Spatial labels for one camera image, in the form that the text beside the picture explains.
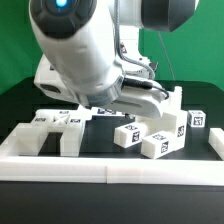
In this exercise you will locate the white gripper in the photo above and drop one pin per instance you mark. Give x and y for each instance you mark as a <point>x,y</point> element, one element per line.
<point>138,97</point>

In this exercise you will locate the white chair back part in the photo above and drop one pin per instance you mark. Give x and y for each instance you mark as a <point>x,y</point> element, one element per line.
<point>70,124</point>

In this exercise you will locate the white chair seat part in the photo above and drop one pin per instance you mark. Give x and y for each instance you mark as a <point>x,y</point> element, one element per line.
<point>173,120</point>

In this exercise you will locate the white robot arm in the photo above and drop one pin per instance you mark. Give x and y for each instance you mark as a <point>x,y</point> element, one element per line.
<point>83,61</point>

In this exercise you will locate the white sheet with tags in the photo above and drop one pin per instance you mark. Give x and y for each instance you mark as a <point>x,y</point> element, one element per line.
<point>96,111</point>

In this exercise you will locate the white tagged cube right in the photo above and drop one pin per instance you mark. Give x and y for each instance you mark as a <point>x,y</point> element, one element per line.
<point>196,118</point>

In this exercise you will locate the white U-shaped obstacle frame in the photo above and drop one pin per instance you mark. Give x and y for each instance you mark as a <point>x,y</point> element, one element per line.
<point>15,167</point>

